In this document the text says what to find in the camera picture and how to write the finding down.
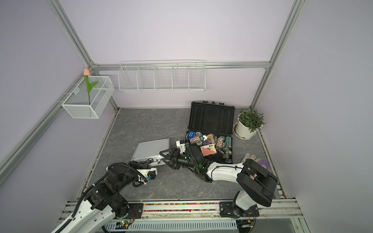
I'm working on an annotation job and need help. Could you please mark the silver aluminium poker case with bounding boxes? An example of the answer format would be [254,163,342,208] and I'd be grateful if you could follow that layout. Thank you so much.
[131,138,170,167]

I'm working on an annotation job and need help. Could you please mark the dark grey poker case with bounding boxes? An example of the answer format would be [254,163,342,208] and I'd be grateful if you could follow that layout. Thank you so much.
[180,100,236,164]

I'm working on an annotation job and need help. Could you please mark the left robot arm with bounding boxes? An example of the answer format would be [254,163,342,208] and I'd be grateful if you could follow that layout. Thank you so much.
[53,163,157,233]

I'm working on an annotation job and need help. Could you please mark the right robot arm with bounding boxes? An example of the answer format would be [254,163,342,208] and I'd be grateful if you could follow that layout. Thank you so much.
[159,148,278,211]

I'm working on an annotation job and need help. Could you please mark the pile of poker chips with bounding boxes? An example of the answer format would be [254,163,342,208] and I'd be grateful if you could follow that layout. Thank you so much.
[186,132,232,164]

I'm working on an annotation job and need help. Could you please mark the pink playing card box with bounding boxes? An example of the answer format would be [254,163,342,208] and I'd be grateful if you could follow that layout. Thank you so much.
[200,144,217,157]

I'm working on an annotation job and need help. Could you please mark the blue small blind button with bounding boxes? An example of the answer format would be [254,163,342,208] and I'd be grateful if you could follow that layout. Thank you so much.
[186,131,195,139]

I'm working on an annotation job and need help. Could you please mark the white work glove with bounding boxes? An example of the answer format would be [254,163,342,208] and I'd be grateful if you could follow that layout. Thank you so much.
[241,153,262,163]

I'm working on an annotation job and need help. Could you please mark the purple curved object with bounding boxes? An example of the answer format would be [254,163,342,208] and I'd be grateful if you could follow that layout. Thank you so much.
[258,161,270,170]

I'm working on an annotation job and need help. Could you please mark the potted green plant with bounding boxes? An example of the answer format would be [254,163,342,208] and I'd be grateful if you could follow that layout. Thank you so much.
[233,106,265,140]

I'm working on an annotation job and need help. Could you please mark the artificial pink tulip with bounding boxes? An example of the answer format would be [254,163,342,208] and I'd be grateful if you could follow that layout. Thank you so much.
[83,68,98,105]

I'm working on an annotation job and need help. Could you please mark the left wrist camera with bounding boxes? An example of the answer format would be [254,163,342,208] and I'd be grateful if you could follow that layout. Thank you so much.
[138,168,158,183]

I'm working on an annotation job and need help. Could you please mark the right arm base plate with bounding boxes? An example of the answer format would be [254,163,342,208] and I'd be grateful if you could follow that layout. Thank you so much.
[219,202,259,219]

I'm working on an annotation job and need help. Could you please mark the white wire wall shelf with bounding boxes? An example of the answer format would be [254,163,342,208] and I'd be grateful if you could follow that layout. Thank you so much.
[118,60,207,92]

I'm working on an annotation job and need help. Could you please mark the white mesh wall basket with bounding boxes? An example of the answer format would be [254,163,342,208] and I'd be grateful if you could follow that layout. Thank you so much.
[61,76,115,119]

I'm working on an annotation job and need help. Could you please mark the aluminium front rail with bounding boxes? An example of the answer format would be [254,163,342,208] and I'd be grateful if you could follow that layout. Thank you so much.
[56,199,305,223]

